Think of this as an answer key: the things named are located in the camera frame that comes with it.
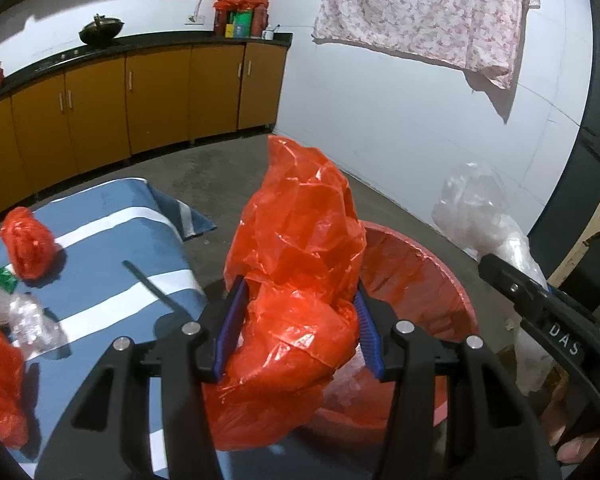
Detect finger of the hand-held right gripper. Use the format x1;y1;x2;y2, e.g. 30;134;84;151
477;252;561;331

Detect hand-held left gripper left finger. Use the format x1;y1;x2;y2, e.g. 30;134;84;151
35;275;248;480

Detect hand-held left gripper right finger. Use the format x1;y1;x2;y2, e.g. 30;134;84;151
355;280;563;480

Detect red plastic basin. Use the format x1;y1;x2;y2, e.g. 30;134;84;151
315;220;481;431

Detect clear plastic bag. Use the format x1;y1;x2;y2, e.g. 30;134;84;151
431;161;556;396

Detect large red plastic bag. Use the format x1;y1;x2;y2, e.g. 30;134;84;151
202;135;368;451

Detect person's foot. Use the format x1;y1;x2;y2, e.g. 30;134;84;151
540;390;600;466

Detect cream wooden furniture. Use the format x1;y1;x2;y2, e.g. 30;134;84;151
550;179;600;301

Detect blue white-striped cloth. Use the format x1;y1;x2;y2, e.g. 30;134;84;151
0;176;218;480

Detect crumpled clear plastic bottle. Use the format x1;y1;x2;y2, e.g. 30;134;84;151
0;266;68;361

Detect small crumpled red plastic bag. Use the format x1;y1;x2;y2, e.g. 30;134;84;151
0;206;56;281

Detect yellow base cabinets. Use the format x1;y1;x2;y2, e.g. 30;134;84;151
0;40;288;226

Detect floral hanging cloth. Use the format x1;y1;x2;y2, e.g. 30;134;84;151
311;0;541;126

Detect black countertop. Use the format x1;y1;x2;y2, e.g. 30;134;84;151
0;32;293;111

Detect green box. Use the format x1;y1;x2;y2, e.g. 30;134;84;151
231;10;253;38

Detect dark wok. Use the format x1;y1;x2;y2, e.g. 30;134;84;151
78;13;127;46

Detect red plastic bag of groceries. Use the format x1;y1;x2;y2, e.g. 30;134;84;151
213;0;271;38

